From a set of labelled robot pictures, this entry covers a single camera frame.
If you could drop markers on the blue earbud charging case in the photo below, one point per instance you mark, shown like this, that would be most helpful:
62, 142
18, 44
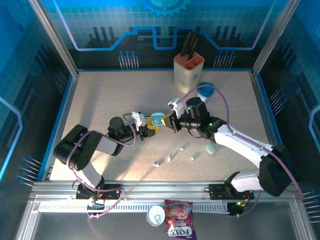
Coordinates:
157, 118

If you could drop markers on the pale mint earbud charging case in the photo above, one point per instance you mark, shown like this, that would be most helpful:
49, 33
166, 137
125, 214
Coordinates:
211, 149

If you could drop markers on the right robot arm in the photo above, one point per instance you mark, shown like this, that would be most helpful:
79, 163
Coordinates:
240, 142

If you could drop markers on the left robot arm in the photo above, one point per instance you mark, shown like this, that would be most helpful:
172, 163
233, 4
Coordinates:
75, 150

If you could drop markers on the yogurt cup with blue lid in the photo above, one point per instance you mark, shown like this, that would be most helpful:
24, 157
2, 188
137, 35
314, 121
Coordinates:
205, 91

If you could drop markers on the white earbud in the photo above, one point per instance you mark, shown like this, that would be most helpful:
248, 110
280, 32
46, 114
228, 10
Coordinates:
169, 158
156, 164

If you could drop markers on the cream knife block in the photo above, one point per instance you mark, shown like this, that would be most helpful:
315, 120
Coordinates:
187, 75

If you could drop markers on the white can with pull tab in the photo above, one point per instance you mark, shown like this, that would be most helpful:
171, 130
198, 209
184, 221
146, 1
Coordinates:
155, 216

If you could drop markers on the purple snack bag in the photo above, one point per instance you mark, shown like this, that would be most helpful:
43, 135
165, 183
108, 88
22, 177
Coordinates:
180, 220

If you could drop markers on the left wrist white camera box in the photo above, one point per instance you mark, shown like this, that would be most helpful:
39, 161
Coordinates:
138, 118

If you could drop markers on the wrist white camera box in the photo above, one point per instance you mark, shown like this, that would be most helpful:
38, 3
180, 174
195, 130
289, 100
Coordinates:
138, 118
176, 106

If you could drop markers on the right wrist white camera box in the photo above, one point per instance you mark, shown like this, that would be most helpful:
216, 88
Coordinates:
176, 106

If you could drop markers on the aluminium frame rail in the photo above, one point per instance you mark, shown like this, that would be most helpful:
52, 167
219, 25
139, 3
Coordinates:
162, 187

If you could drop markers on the aluminium frame post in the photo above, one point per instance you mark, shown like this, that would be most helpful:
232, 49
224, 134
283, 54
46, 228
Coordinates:
275, 37
52, 37

